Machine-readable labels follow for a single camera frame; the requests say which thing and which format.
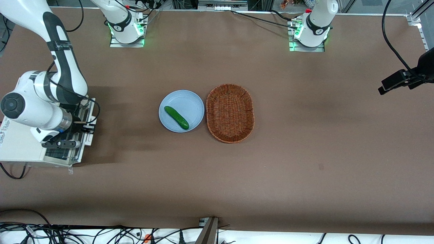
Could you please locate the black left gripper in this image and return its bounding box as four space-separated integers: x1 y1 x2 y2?
378 47 434 96

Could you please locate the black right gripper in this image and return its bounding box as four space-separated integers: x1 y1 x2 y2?
60 103 97 141

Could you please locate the white toaster oven body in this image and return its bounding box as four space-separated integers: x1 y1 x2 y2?
0 117 85 168

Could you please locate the white printed oven label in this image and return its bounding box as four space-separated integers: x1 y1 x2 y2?
0 119 11 144

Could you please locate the green cucumber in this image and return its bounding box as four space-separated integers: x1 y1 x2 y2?
164 106 190 130

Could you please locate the light blue round plate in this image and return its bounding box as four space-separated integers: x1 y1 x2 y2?
158 89 205 133

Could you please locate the brown oval wicker basket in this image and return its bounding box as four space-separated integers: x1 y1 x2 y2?
206 83 255 144

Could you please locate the grey power strip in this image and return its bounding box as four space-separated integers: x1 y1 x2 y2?
197 0 249 11

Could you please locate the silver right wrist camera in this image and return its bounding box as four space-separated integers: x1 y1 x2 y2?
41 139 81 150

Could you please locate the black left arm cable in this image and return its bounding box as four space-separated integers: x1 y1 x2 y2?
381 0 434 83

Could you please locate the aluminium frame profile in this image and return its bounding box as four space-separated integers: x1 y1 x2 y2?
406 0 434 52

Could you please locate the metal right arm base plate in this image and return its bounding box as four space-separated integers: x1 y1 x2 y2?
109 16 149 48

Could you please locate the black oven power cable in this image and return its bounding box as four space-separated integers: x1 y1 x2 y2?
0 162 28 180

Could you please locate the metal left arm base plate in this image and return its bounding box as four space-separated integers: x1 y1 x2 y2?
288 18 326 53

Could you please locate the black floor cable bundle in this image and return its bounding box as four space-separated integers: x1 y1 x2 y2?
0 208 204 244

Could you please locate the black table cable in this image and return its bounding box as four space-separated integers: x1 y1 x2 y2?
230 9 302 30

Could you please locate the metal camera stand post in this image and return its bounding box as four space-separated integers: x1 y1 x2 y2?
195 217 219 244

